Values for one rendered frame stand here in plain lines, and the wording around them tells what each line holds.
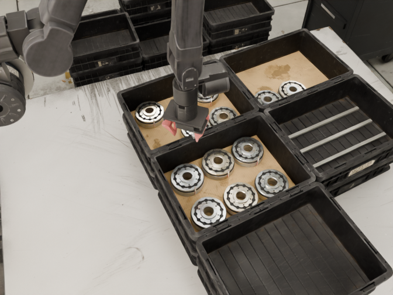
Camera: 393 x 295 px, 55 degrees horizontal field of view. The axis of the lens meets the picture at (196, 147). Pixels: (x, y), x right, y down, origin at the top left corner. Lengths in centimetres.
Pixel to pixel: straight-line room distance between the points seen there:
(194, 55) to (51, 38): 27
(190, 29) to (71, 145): 89
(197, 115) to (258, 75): 64
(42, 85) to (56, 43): 223
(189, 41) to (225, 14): 170
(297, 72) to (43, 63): 109
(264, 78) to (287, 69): 11
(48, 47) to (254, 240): 74
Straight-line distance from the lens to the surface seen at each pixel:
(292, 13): 343
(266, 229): 112
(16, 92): 107
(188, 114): 89
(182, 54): 76
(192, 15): 73
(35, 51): 68
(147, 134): 131
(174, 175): 117
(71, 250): 129
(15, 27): 69
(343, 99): 151
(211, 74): 84
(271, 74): 153
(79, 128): 156
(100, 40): 231
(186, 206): 114
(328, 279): 111
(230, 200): 112
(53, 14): 67
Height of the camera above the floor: 184
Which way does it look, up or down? 53 degrees down
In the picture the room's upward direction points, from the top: 1 degrees counter-clockwise
